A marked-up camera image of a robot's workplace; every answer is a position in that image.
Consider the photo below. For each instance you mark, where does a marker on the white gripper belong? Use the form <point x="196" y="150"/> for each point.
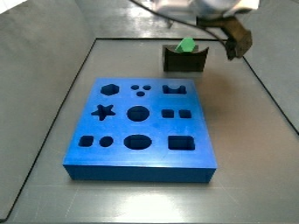
<point x="205" y="9"/>

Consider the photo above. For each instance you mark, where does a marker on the green hexagonal prism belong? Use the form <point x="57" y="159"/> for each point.
<point x="186" y="46"/>

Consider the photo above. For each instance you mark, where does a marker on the black curved cradle stand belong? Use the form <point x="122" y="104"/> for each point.
<point x="184" y="61"/>

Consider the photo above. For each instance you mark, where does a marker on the blue shape sorter block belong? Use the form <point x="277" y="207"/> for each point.
<point x="142" y="132"/>

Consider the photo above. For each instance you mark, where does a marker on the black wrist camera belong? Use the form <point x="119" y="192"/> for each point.
<point x="240" y="41"/>

